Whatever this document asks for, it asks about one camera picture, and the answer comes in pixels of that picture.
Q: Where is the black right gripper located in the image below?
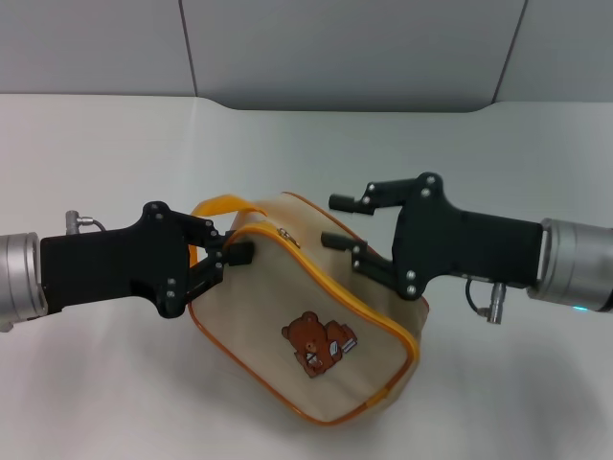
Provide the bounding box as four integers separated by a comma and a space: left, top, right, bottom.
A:
320, 172, 546, 303

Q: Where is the silver right gripper cable connector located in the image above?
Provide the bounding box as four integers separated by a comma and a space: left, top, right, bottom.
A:
465, 277, 510, 324

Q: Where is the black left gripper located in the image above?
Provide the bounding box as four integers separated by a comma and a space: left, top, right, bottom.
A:
39, 200, 256, 320

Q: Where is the silver gripper cable connector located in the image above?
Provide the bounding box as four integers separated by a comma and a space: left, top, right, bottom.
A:
465, 277, 510, 324
64, 208, 109, 237

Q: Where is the silver left gripper cable connector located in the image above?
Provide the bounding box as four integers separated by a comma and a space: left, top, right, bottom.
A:
64, 208, 109, 237

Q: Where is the beige zippered food bag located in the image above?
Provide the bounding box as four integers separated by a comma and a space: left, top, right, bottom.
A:
186, 191, 431, 426

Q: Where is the silver zipper pull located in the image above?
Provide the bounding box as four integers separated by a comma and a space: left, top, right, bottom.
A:
278, 227, 303, 250

